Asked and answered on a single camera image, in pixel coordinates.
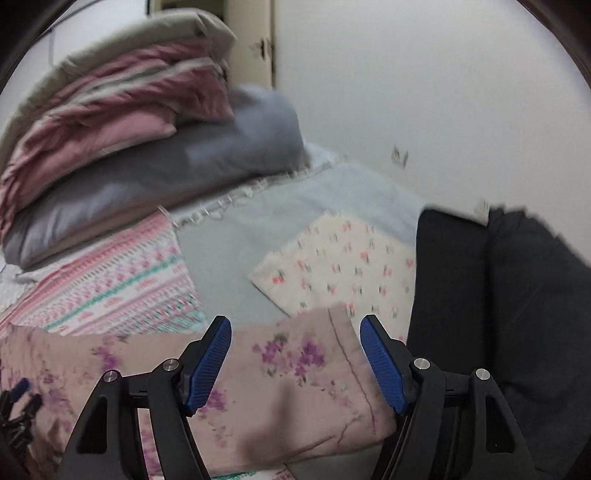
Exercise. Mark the pink green patterned bedspread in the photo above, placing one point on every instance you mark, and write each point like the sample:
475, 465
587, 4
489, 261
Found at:
115, 286

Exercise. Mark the cream floral print cloth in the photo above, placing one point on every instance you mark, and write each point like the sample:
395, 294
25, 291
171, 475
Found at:
332, 267

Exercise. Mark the pink folded quilt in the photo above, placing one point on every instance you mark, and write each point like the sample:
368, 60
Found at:
115, 120

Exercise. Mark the pink floral pillow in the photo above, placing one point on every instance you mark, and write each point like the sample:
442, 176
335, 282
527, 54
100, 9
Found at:
286, 369

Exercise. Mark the light blue sheet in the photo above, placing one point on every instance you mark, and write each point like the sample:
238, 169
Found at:
221, 249

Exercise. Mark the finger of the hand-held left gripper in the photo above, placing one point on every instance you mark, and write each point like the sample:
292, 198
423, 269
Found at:
19, 390

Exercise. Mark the black garment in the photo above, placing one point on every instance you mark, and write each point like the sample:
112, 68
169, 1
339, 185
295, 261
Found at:
485, 300

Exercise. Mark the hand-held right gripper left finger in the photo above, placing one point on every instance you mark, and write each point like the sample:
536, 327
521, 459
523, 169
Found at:
207, 369

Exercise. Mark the beige folded quilt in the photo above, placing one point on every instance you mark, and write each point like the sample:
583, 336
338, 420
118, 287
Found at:
115, 46

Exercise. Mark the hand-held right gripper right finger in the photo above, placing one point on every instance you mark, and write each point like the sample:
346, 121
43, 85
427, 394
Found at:
383, 364

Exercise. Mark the cream door panel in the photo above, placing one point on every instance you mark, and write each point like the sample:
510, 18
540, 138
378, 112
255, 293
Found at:
249, 27

